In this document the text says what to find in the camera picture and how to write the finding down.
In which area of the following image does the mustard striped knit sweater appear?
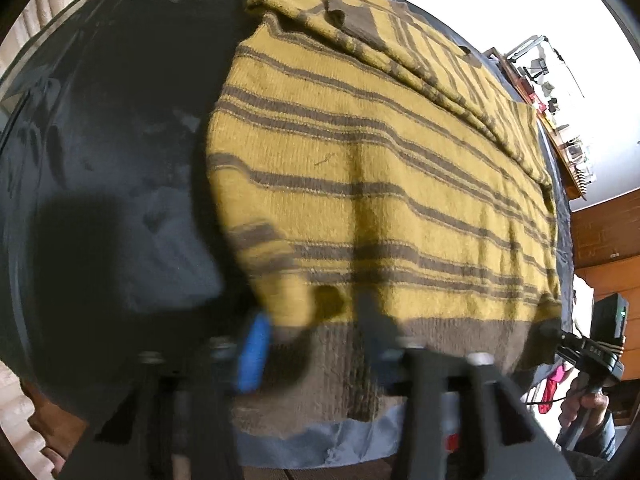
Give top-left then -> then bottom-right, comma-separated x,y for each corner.
206,0 -> 562,437

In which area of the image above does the pile of clothes on bed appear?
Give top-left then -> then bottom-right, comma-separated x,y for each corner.
537,364 -> 574,414

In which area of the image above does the person's right hand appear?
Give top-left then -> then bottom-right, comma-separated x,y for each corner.
557,376 -> 612,436

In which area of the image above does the wooden wardrobe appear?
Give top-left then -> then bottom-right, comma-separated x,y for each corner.
572,190 -> 639,318

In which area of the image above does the dark grey table cover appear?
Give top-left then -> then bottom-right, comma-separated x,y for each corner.
1,0 -> 572,479

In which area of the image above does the wooden desk with clutter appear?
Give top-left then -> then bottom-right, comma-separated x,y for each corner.
484,35 -> 597,200

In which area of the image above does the beige curtain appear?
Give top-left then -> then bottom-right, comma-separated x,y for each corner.
0,0 -> 74,74

